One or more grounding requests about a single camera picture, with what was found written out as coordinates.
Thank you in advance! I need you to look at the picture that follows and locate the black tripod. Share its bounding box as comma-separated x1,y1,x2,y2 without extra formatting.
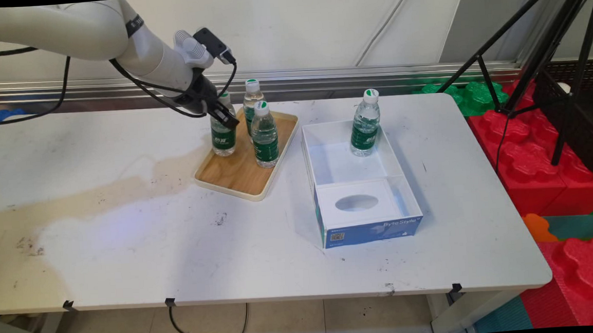
431,0,593,174

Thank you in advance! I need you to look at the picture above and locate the orange foam piece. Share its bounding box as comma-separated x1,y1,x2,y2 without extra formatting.
522,211,559,244

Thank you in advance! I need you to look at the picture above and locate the black mesh crate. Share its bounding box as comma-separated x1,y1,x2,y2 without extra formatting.
530,61,593,181

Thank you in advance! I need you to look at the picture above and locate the blue and white cardboard box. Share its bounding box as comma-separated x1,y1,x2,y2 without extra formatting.
300,115,425,250

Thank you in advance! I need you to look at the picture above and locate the teal foam mat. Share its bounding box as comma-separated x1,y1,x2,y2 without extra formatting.
543,213,593,245

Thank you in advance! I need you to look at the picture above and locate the wooden tray with cream rim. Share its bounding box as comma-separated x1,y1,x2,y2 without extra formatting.
191,109,304,206

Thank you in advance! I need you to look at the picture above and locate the green foam block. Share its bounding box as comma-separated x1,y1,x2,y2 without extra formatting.
410,74,510,121

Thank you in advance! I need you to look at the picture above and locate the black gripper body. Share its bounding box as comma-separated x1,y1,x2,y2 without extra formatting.
172,67,222,119

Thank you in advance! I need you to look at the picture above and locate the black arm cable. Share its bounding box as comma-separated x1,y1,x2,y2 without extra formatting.
0,34,241,131

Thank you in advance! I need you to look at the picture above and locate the large red foam block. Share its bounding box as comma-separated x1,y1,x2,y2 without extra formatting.
466,74,593,221

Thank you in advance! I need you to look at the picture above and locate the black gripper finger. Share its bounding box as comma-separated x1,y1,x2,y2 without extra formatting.
207,99,241,132

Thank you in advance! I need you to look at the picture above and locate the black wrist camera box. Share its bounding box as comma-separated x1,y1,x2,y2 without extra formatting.
192,26,235,67

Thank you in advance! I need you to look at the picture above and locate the green label water bottle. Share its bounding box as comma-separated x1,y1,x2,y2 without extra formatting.
241,78,267,139
208,91,239,158
347,88,384,158
249,100,281,170

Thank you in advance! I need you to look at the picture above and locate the aluminium wall rail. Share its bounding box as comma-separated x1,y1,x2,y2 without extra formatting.
0,51,524,116

